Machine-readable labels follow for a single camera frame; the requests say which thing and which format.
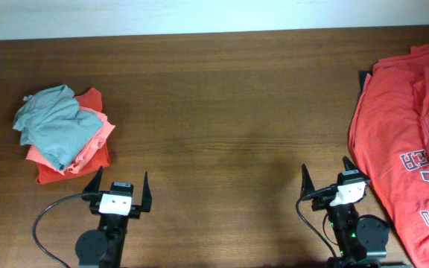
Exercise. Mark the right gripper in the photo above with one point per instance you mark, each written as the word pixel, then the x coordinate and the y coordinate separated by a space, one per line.
pixel 307 185

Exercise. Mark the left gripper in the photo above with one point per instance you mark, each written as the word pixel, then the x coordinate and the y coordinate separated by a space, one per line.
pixel 92 190

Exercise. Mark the orange-red printed t-shirt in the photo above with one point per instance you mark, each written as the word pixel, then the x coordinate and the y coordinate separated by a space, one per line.
pixel 389 139

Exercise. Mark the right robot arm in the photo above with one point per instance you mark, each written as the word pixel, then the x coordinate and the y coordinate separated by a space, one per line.
pixel 361 239

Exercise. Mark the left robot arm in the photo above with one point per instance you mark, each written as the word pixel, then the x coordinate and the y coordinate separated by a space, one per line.
pixel 103 246

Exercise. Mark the salmon pink folded shirt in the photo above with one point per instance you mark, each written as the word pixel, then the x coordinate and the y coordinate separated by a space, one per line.
pixel 85 155

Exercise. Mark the red folded shirt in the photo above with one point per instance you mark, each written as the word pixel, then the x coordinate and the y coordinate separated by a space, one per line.
pixel 91 99

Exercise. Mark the grey crumpled shirt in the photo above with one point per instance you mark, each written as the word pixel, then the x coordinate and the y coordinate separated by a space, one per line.
pixel 52 121

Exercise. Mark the navy blue garment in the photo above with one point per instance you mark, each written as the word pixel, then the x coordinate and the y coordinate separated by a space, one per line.
pixel 362 78

